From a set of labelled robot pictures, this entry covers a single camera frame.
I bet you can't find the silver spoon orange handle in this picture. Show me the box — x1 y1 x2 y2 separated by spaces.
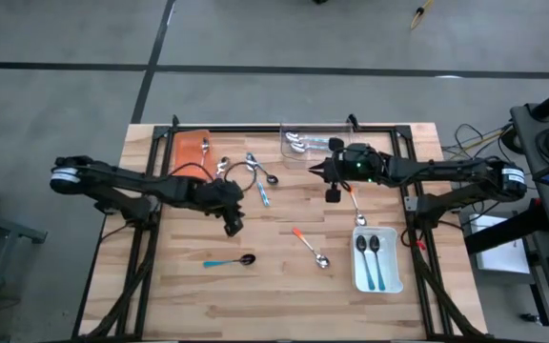
291 227 332 270
199 136 211 168
348 184 368 228
214 155 232 180

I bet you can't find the white plastic bin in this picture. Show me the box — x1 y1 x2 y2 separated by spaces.
352 225 406 293

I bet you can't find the orange translucent plastic bin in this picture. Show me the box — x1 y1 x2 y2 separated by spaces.
173 128 214 182

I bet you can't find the grey metal table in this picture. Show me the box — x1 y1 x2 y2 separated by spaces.
0 204 49 343

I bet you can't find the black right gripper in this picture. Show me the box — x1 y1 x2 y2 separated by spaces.
308 137 393 187

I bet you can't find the black aluminium table frame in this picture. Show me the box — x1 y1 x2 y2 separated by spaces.
71 113 483 343

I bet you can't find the grey equipment cart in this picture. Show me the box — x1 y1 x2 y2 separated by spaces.
510 102 549 234

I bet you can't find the clear plastic bin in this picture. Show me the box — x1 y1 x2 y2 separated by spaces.
279 121 356 171

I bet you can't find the white box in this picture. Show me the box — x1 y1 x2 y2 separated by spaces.
467 212 532 275

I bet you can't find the black left camera cable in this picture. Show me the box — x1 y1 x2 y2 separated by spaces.
223 160 258 192

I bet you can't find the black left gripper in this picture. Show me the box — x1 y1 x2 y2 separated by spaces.
197 179 246 238

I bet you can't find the yellow cable black plug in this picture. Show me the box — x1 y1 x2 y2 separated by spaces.
408 0 437 31

